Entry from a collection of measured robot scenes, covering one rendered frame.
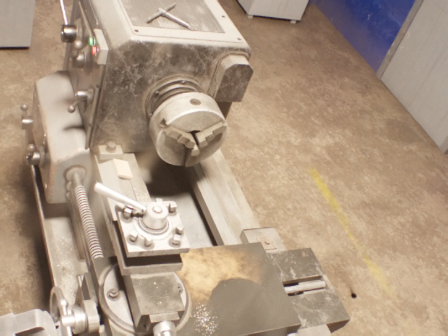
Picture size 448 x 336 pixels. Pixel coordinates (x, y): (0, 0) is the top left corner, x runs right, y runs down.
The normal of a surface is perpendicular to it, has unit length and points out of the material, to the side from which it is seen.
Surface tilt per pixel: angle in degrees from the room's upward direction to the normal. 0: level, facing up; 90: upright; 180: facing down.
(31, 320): 25
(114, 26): 45
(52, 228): 0
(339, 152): 0
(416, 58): 90
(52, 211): 0
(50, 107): 32
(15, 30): 90
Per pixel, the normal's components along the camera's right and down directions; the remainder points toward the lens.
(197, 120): 0.34, 0.70
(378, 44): -0.89, 0.04
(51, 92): -0.22, -0.59
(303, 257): 0.29, -0.72
